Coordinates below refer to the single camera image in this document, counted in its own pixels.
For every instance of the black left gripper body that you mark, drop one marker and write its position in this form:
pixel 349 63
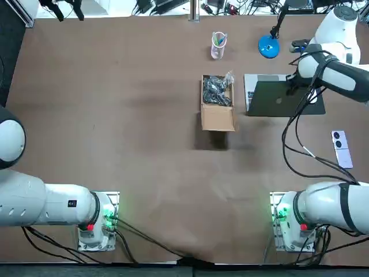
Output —
pixel 45 3

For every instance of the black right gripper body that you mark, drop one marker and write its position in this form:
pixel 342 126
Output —
pixel 293 82

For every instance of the grey laptop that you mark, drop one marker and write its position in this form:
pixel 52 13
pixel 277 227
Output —
pixel 268 98

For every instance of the blue desk lamp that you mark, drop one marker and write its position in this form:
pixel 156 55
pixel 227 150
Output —
pixel 269 52

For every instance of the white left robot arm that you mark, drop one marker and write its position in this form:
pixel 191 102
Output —
pixel 57 202

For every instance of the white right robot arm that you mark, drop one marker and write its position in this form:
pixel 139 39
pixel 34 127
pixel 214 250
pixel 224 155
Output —
pixel 340 78

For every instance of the white sheet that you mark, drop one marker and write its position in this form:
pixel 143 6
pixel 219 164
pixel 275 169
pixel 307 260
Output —
pixel 95 7

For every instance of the aluminium profile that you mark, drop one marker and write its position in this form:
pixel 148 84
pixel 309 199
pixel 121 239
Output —
pixel 27 17

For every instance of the white computer mouse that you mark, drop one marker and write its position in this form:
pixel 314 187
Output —
pixel 314 99

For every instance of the black mouse pad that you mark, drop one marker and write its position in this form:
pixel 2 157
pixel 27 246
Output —
pixel 317 109

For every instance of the black power adapter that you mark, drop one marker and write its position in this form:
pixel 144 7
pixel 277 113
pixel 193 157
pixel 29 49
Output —
pixel 144 5
pixel 170 3

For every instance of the bag of black parts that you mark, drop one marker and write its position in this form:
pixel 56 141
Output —
pixel 214 92

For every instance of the pink pen cup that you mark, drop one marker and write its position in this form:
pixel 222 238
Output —
pixel 217 53

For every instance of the blue pen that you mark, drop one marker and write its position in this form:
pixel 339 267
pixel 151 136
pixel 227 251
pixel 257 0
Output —
pixel 222 41

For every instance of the lilac foldable phone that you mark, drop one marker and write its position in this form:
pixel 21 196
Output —
pixel 342 150

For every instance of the open cardboard box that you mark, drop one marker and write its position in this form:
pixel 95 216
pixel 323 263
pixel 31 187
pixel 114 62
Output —
pixel 217 118

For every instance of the green pen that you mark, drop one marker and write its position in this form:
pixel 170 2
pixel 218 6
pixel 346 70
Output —
pixel 216 39

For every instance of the black power strip red light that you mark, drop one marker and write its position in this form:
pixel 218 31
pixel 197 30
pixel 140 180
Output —
pixel 233 10
pixel 208 8

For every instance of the aluminium post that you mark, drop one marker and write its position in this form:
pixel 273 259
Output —
pixel 193 10

